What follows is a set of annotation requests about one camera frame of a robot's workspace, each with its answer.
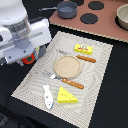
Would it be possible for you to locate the woven beige placemat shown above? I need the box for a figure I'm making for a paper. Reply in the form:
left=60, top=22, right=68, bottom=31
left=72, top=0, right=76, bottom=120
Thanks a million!
left=12, top=31, right=112, bottom=128

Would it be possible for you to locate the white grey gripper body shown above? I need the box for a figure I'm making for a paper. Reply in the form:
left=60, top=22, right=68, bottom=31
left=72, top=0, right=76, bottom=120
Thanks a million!
left=0, top=18, right=51, bottom=64

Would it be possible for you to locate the beige toy bowl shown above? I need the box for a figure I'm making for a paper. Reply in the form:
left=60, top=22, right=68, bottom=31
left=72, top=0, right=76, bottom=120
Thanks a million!
left=117, top=4, right=128, bottom=30

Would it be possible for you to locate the round wooden plate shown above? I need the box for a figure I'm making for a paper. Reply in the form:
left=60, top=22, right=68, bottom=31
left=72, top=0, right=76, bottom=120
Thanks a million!
left=54, top=55, right=82, bottom=78

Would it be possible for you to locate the grey toy saucepan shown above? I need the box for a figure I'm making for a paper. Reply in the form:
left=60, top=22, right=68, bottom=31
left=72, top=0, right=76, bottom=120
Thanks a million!
left=38, top=0, right=78, bottom=20

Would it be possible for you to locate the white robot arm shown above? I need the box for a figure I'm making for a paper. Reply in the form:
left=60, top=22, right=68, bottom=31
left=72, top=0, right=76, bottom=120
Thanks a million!
left=0, top=0, right=51, bottom=65

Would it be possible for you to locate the yellow toy cheese wedge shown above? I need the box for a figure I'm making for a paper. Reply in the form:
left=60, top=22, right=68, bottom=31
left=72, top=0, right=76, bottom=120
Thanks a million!
left=57, top=87, right=78, bottom=103

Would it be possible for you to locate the toy knife orange handle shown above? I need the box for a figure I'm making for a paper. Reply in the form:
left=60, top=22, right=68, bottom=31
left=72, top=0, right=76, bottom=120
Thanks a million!
left=56, top=50, right=96, bottom=63

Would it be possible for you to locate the yellow toy butter block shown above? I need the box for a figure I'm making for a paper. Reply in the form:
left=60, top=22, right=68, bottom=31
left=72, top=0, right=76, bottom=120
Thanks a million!
left=74, top=44, right=93, bottom=55

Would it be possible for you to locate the white toy fish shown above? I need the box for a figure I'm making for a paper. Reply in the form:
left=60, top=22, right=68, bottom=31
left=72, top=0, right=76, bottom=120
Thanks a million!
left=43, top=85, right=53, bottom=109

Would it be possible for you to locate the grey two-handled toy pot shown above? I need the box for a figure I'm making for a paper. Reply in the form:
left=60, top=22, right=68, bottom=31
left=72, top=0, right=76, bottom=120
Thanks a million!
left=33, top=45, right=46, bottom=60

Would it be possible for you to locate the brown toy stove top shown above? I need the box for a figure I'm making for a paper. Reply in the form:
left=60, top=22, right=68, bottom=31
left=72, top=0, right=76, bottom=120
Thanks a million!
left=49, top=0, right=128, bottom=42

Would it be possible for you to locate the red toy tomato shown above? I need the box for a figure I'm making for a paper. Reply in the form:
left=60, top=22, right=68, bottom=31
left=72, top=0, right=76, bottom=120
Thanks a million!
left=22, top=54, right=35, bottom=64

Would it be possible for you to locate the toy fork orange handle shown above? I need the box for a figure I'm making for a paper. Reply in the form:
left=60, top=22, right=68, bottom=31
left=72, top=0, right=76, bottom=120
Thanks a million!
left=43, top=71, right=84, bottom=89

